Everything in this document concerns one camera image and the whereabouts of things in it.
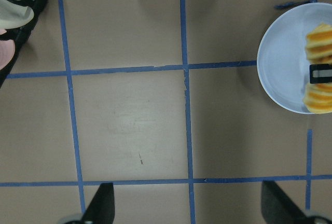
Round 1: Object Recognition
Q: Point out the light blue round plate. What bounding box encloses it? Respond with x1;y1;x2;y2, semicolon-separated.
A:
257;3;331;114

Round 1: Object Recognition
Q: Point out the pink object at edge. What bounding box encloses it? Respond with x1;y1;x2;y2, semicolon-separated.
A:
0;39;15;69

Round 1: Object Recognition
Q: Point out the yellow croissant bread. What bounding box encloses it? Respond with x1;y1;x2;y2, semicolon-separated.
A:
303;23;331;114

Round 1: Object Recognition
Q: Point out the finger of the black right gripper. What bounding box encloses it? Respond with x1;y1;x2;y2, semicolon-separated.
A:
309;64;332;83

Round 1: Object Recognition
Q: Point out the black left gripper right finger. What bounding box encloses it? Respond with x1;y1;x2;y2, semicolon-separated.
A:
260;181;314;224

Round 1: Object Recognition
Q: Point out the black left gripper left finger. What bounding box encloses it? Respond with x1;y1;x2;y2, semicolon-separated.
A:
80;183;115;224

